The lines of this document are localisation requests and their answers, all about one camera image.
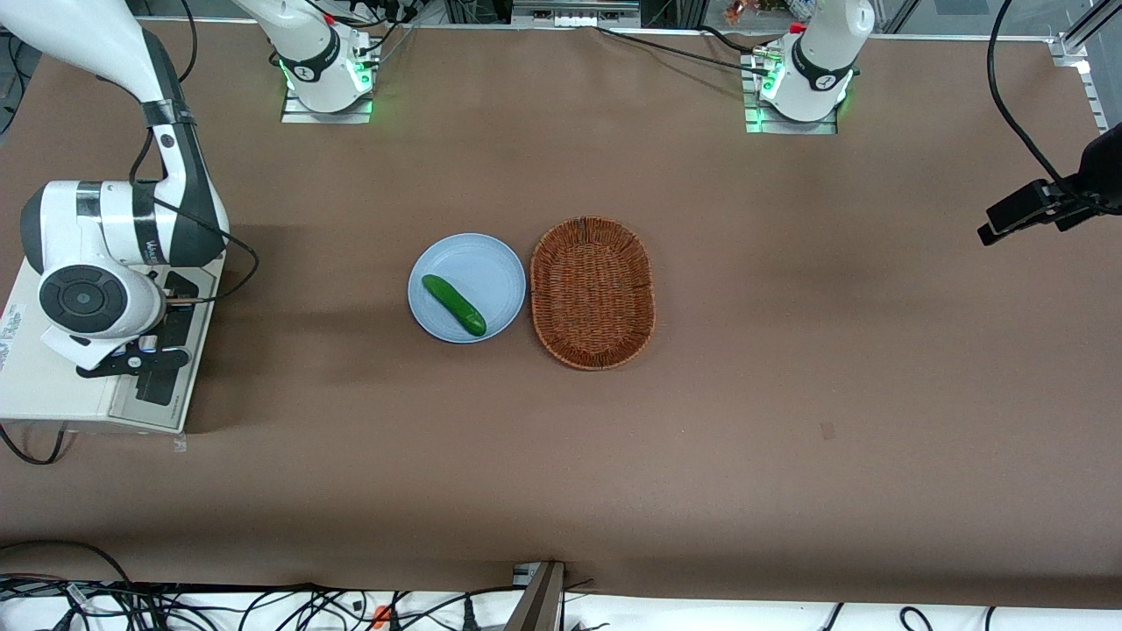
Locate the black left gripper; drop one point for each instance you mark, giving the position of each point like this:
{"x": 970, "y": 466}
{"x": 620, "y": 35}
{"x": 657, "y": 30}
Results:
{"x": 1075, "y": 203}

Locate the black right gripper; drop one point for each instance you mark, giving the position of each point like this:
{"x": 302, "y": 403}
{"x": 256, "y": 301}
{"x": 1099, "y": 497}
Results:
{"x": 181, "y": 321}

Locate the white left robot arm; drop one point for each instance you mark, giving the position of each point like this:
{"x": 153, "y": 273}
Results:
{"x": 820, "y": 61}

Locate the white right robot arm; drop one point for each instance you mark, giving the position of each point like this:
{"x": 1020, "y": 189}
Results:
{"x": 105, "y": 228}

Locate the white toaster oven body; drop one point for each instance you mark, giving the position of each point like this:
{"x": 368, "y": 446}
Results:
{"x": 35, "y": 390}

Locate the clear tape piece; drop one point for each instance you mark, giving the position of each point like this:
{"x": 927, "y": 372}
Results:
{"x": 180, "y": 443}

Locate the white printed label sticker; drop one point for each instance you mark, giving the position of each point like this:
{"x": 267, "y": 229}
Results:
{"x": 10, "y": 337}

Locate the green cucumber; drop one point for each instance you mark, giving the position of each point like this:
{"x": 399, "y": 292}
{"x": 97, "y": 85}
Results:
{"x": 451, "y": 302}

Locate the light blue plate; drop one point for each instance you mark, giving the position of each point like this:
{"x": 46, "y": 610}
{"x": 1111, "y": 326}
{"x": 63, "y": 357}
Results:
{"x": 482, "y": 272}

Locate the brown wicker basket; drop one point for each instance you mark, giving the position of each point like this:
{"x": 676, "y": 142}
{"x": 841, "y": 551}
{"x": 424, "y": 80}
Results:
{"x": 592, "y": 294}

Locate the grey metal box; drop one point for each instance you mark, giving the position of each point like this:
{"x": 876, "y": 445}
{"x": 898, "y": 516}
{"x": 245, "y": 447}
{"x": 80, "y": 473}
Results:
{"x": 576, "y": 13}

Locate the aluminium corner rail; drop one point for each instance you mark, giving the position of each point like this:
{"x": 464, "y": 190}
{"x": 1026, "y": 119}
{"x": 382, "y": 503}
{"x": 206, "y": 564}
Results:
{"x": 1074, "y": 53}

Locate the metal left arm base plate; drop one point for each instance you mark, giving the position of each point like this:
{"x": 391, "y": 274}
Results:
{"x": 789, "y": 128}

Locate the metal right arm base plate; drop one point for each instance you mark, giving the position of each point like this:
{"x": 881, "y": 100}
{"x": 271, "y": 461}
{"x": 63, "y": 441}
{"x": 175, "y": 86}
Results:
{"x": 326, "y": 117}

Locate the dark camera mount pole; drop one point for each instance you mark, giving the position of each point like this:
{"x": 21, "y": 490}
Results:
{"x": 539, "y": 605}

